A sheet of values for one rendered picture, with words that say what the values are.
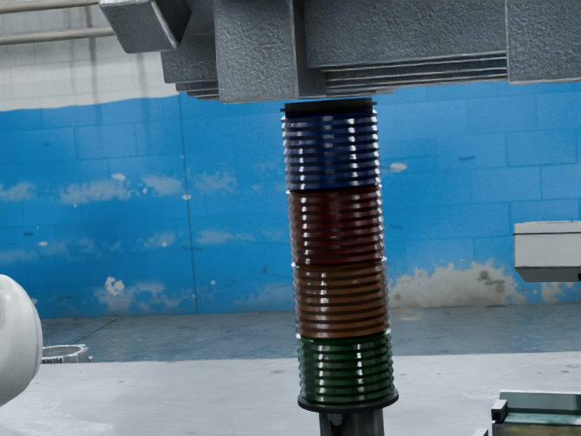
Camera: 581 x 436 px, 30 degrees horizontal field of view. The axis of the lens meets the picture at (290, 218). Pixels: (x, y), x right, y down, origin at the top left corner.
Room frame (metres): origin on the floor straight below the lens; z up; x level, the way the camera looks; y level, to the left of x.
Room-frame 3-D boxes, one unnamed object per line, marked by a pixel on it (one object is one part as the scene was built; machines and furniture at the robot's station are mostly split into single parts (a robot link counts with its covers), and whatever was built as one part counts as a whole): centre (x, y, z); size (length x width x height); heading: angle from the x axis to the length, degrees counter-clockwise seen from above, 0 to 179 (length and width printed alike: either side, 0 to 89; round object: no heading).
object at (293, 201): (0.67, -0.03, 1.14); 0.06 x 0.06 x 0.04
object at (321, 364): (0.67, -0.03, 1.05); 0.06 x 0.06 x 0.04
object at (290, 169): (0.67, -0.03, 1.19); 0.06 x 0.06 x 0.04
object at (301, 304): (0.67, -0.03, 1.10); 0.06 x 0.06 x 0.04
